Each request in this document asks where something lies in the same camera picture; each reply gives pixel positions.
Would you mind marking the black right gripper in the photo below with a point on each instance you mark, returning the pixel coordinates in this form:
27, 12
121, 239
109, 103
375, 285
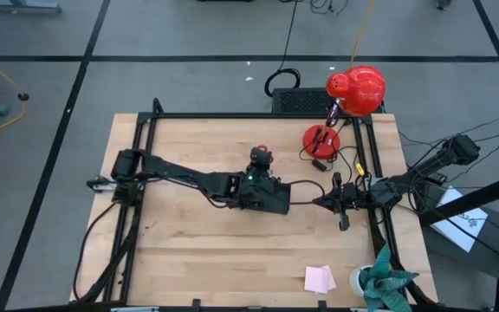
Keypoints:
351, 197

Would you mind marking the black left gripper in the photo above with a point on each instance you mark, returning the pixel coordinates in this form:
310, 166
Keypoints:
261, 162

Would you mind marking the pink sticky notes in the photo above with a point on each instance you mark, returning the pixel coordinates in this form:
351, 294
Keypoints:
316, 281

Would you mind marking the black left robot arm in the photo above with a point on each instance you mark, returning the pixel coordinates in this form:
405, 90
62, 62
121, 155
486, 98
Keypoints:
176, 171

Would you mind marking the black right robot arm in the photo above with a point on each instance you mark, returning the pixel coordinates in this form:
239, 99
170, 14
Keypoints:
431, 164

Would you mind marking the small black plug adapter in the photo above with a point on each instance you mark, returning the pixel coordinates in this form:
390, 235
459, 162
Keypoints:
319, 165

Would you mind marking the black vented computer case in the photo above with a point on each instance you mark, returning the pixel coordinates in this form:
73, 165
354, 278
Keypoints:
301, 100

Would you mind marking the teal plant in white pot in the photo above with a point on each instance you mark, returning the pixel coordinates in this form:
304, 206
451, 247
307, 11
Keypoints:
381, 281

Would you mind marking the black power brick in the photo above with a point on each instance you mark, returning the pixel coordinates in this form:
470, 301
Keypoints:
438, 178

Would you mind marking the red desk lamp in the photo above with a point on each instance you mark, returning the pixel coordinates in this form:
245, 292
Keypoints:
358, 91

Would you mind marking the white paper sheet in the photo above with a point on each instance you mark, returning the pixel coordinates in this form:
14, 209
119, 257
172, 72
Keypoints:
466, 225

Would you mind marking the black diagonal beam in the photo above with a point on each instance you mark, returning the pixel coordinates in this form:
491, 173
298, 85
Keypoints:
492, 195

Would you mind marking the black floor outlet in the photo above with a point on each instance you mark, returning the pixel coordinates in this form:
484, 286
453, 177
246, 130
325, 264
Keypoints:
23, 96

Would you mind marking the black aluminium table frame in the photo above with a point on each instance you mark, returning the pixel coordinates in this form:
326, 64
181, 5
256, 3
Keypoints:
254, 115

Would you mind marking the black frame clamp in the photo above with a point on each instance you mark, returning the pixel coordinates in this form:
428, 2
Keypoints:
322, 304
196, 303

